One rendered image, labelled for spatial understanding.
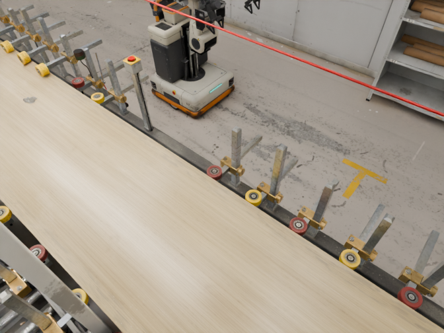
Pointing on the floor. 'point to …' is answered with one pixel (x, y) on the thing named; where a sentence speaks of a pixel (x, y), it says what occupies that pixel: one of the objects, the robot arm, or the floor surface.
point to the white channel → (47, 281)
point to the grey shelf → (412, 65)
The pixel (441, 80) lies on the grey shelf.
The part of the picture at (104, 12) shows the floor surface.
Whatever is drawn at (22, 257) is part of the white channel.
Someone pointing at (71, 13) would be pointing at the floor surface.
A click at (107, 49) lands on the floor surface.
